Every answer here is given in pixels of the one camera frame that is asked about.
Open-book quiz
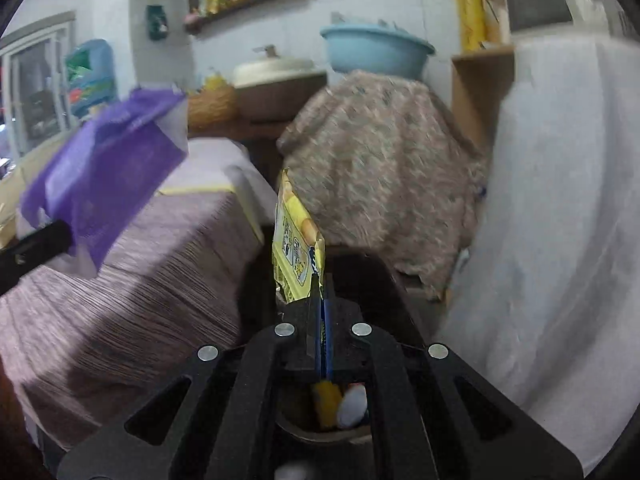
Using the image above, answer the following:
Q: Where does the white microwave oven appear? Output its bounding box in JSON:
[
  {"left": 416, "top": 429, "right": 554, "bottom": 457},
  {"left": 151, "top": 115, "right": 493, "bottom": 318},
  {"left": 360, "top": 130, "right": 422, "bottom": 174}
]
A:
[{"left": 501, "top": 0, "right": 640, "bottom": 42}]

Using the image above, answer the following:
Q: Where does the white cloth cover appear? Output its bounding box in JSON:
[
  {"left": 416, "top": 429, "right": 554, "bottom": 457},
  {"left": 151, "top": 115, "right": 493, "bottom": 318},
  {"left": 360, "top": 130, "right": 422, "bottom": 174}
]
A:
[{"left": 435, "top": 32, "right": 640, "bottom": 476}]

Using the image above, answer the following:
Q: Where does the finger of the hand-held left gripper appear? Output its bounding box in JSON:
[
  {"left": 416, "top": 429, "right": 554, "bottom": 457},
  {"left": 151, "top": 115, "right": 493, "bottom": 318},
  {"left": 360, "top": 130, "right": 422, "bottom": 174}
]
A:
[{"left": 0, "top": 220, "right": 74, "bottom": 297}]

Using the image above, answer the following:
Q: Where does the purple plastic bag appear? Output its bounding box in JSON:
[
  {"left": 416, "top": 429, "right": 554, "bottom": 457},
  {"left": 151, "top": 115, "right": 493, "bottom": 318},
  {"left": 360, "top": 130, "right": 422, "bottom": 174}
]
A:
[{"left": 20, "top": 87, "right": 190, "bottom": 279}]

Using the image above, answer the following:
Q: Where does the cream yellow-edged table cover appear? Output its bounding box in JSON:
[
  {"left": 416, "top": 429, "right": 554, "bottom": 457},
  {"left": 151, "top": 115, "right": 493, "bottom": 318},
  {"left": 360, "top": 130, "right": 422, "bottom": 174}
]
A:
[{"left": 155, "top": 137, "right": 267, "bottom": 247}]

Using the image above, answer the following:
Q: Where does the green hanging bag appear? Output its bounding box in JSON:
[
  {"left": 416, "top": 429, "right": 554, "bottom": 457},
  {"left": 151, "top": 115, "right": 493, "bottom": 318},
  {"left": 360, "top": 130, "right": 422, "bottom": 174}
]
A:
[{"left": 145, "top": 4, "right": 169, "bottom": 40}]

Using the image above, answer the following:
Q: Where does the light blue plastic basin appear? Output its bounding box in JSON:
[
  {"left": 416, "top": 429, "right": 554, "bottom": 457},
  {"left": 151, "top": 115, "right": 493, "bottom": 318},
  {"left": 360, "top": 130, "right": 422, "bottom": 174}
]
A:
[{"left": 320, "top": 24, "right": 436, "bottom": 81}]

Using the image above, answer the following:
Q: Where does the floral cloth cover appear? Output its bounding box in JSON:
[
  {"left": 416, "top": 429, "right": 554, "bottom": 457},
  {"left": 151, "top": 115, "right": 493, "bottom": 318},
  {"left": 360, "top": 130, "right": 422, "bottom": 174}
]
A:
[{"left": 276, "top": 70, "right": 489, "bottom": 302}]

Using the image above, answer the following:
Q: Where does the striped purple tablecloth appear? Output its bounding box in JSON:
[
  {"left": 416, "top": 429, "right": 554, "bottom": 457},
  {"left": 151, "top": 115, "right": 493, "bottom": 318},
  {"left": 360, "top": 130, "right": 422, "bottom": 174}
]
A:
[{"left": 0, "top": 187, "right": 266, "bottom": 452}]

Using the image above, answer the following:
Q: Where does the yellow soap pump bottle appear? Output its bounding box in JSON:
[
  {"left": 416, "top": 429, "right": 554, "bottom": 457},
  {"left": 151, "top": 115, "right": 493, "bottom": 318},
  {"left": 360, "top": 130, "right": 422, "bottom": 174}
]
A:
[{"left": 202, "top": 67, "right": 231, "bottom": 91}]

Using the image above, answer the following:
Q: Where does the woven wicker basin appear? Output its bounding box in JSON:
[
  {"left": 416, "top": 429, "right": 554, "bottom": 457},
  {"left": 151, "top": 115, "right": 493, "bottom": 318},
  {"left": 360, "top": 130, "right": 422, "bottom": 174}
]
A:
[{"left": 187, "top": 85, "right": 236, "bottom": 129}]

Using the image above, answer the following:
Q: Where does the small wicker holder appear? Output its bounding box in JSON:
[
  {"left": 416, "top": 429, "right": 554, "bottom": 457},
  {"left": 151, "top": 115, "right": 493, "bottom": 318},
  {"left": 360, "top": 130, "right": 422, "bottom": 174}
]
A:
[{"left": 482, "top": 0, "right": 509, "bottom": 47}]

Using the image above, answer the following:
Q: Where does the wooden cabinet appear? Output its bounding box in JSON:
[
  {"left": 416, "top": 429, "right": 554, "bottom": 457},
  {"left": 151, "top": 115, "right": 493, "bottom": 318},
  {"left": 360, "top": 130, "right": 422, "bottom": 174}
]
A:
[{"left": 451, "top": 45, "right": 516, "bottom": 162}]

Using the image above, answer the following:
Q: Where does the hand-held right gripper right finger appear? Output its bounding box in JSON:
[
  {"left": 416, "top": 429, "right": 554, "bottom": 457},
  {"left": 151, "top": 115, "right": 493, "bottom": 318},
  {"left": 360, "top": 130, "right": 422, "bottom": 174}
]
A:
[{"left": 324, "top": 273, "right": 584, "bottom": 480}]

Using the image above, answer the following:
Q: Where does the sliding glass window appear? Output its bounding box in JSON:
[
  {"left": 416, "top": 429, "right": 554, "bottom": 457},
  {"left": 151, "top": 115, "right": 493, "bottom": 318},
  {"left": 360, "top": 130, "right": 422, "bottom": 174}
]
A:
[{"left": 0, "top": 10, "right": 79, "bottom": 162}]

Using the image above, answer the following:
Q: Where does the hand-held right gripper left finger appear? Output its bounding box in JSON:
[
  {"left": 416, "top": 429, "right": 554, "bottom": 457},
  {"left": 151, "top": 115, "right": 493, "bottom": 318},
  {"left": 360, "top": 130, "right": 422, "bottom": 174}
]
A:
[{"left": 57, "top": 280, "right": 322, "bottom": 480}]

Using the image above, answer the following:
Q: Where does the yellow snack wrapper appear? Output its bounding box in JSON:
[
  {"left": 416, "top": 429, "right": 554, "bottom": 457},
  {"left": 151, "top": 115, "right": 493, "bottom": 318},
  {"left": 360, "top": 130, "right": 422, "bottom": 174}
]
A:
[{"left": 271, "top": 167, "right": 333, "bottom": 381}]

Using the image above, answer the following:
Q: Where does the yellow foil roll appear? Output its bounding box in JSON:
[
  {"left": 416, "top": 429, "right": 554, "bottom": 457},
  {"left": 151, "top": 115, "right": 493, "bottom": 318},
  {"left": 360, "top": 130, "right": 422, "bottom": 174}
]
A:
[{"left": 451, "top": 0, "right": 489, "bottom": 53}]

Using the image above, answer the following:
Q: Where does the brown pot with cream lid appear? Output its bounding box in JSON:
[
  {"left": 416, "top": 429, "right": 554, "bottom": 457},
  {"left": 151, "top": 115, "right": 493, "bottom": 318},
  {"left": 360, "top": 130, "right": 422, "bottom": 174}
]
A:
[{"left": 232, "top": 55, "right": 329, "bottom": 122}]

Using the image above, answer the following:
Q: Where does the yellow cylindrical can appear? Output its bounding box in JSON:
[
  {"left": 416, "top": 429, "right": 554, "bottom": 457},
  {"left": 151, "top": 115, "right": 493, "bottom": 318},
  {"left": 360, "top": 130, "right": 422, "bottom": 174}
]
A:
[{"left": 311, "top": 380, "right": 346, "bottom": 431}]

